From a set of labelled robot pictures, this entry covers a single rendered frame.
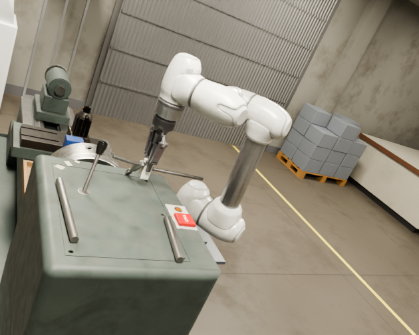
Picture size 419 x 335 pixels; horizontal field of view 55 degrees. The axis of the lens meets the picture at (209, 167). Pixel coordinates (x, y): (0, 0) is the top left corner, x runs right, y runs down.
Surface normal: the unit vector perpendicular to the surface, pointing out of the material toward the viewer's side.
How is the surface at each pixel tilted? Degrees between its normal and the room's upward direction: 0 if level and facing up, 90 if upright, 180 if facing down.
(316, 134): 90
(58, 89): 90
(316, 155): 90
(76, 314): 90
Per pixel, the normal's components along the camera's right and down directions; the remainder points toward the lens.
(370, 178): -0.83, -0.15
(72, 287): 0.37, 0.50
